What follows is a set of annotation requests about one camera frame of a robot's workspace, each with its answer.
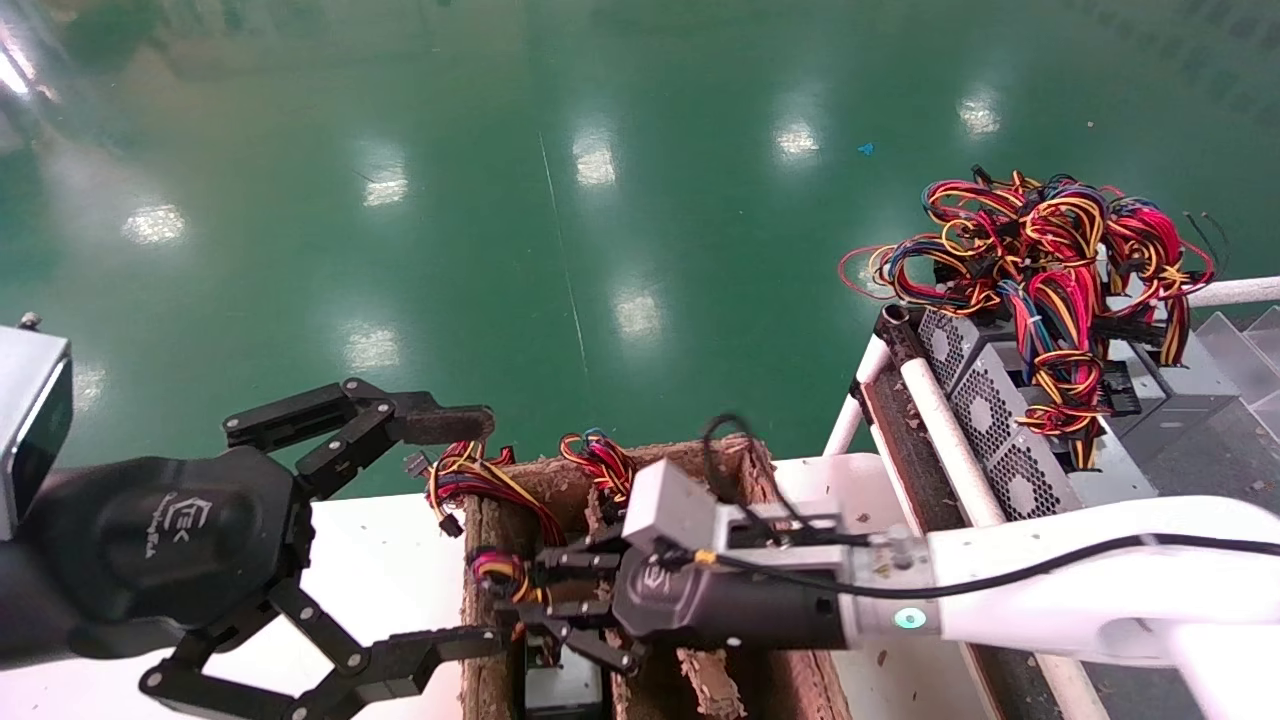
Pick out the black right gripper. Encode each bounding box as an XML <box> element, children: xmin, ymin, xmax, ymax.
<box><xmin>518</xmin><ymin>528</ymin><xmax>749</xmax><ymax>674</ymax></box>

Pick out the short white frame pipe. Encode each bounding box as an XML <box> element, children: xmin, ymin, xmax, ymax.
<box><xmin>822</xmin><ymin>335</ymin><xmax>893</xmax><ymax>458</ymax></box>

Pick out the grey mesh power supply case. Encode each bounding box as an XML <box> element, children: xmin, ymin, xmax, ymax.
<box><xmin>918</xmin><ymin>308</ymin><xmax>1031</xmax><ymax>401</ymax></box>
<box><xmin>948</xmin><ymin>340</ymin><xmax>1163</xmax><ymax>525</ymax></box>

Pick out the dark grey metal case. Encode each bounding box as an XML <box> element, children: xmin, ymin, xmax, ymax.
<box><xmin>1095</xmin><ymin>335</ymin><xmax>1243</xmax><ymax>463</ymax></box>

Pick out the power supply with coloured wires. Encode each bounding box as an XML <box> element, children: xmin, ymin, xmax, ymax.
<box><xmin>403</xmin><ymin>440</ymin><xmax>569</xmax><ymax>549</ymax></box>
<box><xmin>558</xmin><ymin>430</ymin><xmax>643</xmax><ymax>523</ymax></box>
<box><xmin>468</xmin><ymin>545</ymin><xmax>607</xmax><ymax>720</ymax></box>

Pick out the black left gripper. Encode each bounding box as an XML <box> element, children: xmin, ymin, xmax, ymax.
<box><xmin>20</xmin><ymin>378</ymin><xmax>501</xmax><ymax>720</ymax></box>

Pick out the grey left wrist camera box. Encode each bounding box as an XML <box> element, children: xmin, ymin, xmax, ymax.
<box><xmin>0</xmin><ymin>313</ymin><xmax>73</xmax><ymax>541</ymax></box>

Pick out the dark grey work mat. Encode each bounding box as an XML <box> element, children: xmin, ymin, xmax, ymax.
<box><xmin>1080</xmin><ymin>395</ymin><xmax>1280</xmax><ymax>720</ymax></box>

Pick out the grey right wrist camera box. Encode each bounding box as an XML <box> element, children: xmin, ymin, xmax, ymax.
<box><xmin>620</xmin><ymin>458</ymin><xmax>846</xmax><ymax>553</ymax></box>

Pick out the white crossbar pipe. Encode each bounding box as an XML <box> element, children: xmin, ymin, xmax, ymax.
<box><xmin>1185</xmin><ymin>277</ymin><xmax>1280</xmax><ymax>308</ymax></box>

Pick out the translucent plastic tray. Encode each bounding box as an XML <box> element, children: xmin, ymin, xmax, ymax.
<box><xmin>1195</xmin><ymin>305</ymin><xmax>1280</xmax><ymax>403</ymax></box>

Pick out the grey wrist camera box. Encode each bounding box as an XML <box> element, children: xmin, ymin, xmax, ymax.
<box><xmin>0</xmin><ymin>313</ymin><xmax>73</xmax><ymax>541</ymax></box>
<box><xmin>620</xmin><ymin>458</ymin><xmax>846</xmax><ymax>553</ymax></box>

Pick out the brown cardboard divider box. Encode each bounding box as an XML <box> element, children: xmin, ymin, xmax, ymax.
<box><xmin>460</xmin><ymin>432</ymin><xmax>851</xmax><ymax>720</ymax></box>

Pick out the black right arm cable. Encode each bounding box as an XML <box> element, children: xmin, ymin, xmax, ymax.
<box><xmin>698</xmin><ymin>412</ymin><xmax>1280</xmax><ymax>601</ymax></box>

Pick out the tangled coloured wire heap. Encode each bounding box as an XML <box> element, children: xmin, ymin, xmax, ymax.
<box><xmin>840</xmin><ymin>168</ymin><xmax>1216</xmax><ymax>471</ymax></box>

